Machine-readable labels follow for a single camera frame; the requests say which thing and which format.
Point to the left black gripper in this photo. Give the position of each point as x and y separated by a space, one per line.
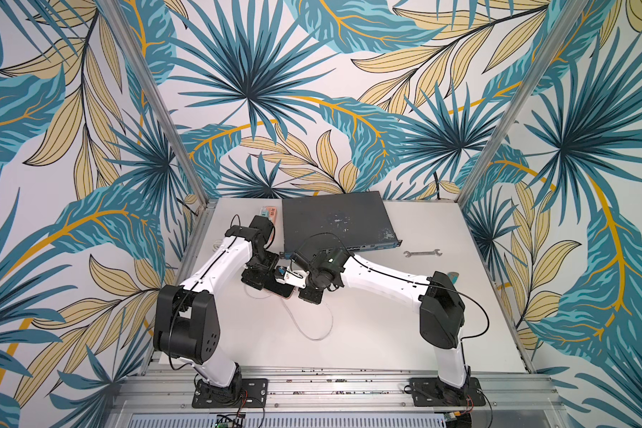
255 279

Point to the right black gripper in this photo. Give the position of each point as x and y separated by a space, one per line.
310 294

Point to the black smartphone pink case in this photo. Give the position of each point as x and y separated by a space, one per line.
283 289

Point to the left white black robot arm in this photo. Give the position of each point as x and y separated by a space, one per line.
187 325

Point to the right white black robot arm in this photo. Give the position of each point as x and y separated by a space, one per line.
434 298

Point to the silver open-end wrench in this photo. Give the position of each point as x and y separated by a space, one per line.
409 254

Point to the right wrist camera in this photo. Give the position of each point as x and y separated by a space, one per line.
287 276

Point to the grey network switch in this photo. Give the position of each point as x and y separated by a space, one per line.
358 221

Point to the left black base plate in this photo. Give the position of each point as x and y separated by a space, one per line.
246 393

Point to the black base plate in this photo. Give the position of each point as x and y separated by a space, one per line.
432 392
246 393

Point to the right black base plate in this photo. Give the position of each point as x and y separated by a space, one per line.
432 392

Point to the aluminium front rail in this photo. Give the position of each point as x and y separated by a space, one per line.
161 390

